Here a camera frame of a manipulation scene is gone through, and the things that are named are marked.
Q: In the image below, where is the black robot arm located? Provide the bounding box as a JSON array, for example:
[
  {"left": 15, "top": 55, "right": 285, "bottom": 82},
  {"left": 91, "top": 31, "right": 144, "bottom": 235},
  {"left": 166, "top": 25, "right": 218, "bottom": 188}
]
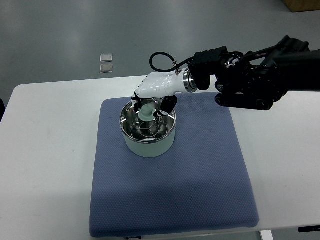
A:
[{"left": 172, "top": 35, "right": 320, "bottom": 111}]

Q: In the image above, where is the wire steaming rack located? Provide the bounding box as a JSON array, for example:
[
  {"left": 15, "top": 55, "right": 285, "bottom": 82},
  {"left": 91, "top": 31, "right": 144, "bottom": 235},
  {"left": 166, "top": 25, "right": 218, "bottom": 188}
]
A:
[{"left": 129, "top": 120, "right": 168, "bottom": 141}]

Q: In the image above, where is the upper floor metal plate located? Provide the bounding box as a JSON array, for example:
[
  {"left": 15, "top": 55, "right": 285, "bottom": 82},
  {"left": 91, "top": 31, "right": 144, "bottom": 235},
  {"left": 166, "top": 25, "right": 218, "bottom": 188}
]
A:
[{"left": 99, "top": 53, "right": 113, "bottom": 63}]

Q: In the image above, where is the mint green steel pot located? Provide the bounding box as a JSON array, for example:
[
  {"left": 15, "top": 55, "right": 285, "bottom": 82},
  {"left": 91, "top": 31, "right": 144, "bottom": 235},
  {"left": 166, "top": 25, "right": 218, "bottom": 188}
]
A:
[{"left": 119, "top": 96, "right": 177, "bottom": 158}]

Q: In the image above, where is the brown cardboard box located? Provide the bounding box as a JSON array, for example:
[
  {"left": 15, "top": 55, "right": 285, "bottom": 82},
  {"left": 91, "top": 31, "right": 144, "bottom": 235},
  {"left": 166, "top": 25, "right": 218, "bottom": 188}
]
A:
[{"left": 282, "top": 0, "right": 320, "bottom": 13}]

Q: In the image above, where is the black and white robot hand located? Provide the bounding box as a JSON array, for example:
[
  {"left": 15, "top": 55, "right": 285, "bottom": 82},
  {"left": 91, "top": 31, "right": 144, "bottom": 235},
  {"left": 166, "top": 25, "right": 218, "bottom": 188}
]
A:
[{"left": 131, "top": 68, "right": 198, "bottom": 117}]

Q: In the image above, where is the black object at left edge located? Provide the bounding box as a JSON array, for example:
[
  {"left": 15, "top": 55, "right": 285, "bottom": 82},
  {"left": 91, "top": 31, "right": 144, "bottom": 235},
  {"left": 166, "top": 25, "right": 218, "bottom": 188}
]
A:
[{"left": 0, "top": 99, "right": 6, "bottom": 122}]

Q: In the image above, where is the white table leg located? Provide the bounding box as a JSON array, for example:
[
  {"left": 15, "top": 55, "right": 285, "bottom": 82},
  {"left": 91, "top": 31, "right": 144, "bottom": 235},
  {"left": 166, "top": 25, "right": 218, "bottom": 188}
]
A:
[{"left": 259, "top": 230, "right": 274, "bottom": 240}]

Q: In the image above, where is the glass lid with green knob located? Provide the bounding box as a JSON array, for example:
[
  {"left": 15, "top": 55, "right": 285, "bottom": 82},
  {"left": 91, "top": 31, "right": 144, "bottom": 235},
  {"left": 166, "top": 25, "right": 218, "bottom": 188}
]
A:
[{"left": 119, "top": 97, "right": 177, "bottom": 143}]

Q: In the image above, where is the black table control panel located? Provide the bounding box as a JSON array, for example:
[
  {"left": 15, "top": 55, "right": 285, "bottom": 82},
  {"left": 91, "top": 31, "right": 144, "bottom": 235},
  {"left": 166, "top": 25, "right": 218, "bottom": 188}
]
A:
[{"left": 298, "top": 225, "right": 320, "bottom": 233}]

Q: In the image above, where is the blue textured mat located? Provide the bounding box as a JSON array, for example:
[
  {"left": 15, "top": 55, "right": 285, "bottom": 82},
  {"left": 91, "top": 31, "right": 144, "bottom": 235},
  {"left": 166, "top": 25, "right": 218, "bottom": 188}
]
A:
[{"left": 89, "top": 92, "right": 259, "bottom": 238}]

